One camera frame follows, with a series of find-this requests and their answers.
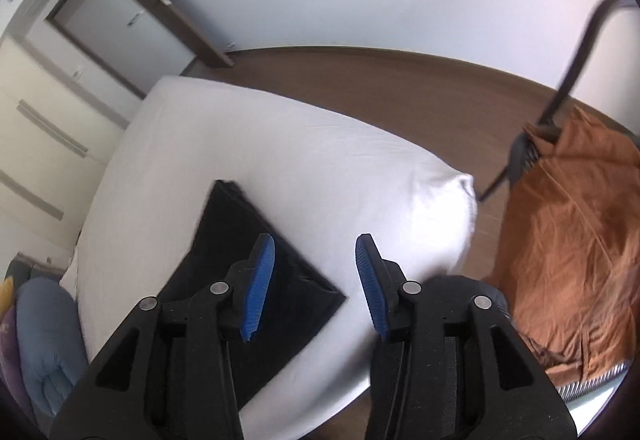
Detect brown door frame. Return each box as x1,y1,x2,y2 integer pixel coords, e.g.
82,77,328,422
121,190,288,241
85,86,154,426
46,0,198,99

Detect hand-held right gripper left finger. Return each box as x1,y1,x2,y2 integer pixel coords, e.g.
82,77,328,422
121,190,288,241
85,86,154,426
47,234,277,440

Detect bed with white sheet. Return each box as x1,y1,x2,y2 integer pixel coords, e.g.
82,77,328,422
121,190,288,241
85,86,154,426
60,76,476,438

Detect grey headboard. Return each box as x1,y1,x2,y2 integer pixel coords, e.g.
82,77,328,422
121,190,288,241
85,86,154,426
10,252,57,281

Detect orange cloth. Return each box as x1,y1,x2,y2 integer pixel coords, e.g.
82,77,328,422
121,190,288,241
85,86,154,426
482,104,640,386

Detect purple pillow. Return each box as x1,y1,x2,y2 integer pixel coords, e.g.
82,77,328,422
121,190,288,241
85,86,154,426
0,307,37,421

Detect blue rolled duvet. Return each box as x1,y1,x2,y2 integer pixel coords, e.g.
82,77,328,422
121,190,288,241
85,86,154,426
15,277,91,418

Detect cream wardrobe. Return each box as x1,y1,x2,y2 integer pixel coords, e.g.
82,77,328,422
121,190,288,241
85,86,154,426
0,34,132,251

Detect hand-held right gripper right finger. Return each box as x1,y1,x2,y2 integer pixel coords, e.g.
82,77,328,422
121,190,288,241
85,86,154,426
355,234,578,440

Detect striped grey fabric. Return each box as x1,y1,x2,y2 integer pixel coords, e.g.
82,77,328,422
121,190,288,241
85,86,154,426
557,362,631,401

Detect yellow pillow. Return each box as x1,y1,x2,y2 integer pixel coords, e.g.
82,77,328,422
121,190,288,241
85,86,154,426
0,277,15,315

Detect black pants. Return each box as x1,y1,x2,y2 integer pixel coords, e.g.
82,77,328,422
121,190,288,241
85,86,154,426
155,180,347,411

